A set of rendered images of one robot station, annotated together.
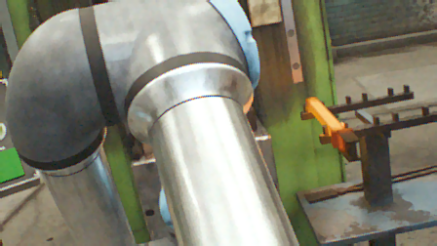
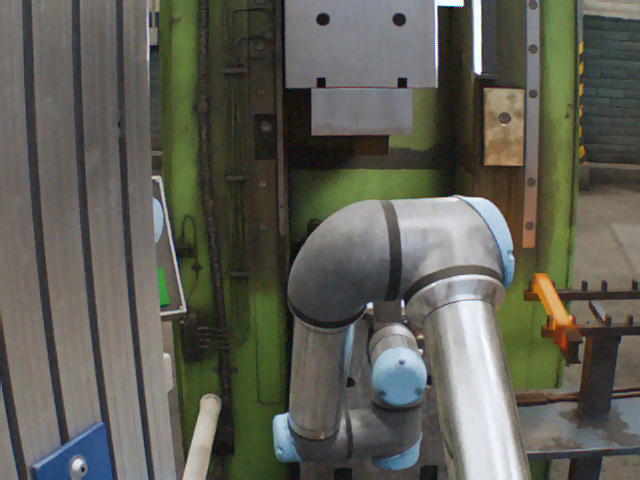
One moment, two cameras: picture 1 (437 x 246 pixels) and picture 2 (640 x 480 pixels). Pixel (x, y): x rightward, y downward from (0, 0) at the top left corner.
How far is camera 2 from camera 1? 62 cm
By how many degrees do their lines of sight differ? 2
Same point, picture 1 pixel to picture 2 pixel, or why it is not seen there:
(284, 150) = not seen: hidden behind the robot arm
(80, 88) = (378, 273)
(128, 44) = (421, 246)
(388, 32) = not seen: outside the picture
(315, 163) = (527, 357)
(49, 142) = (334, 306)
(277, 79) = not seen: hidden behind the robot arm
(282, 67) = (511, 224)
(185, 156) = (455, 341)
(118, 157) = (268, 301)
